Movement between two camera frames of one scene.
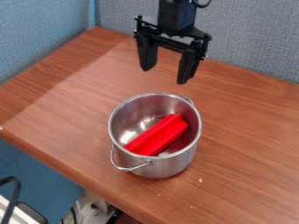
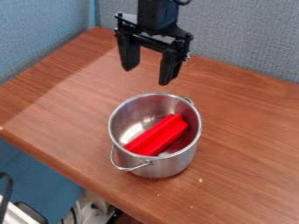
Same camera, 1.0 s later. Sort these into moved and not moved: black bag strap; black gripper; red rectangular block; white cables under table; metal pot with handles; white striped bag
Moved: black bag strap; black gripper
Not moved: red rectangular block; white cables under table; white striped bag; metal pot with handles
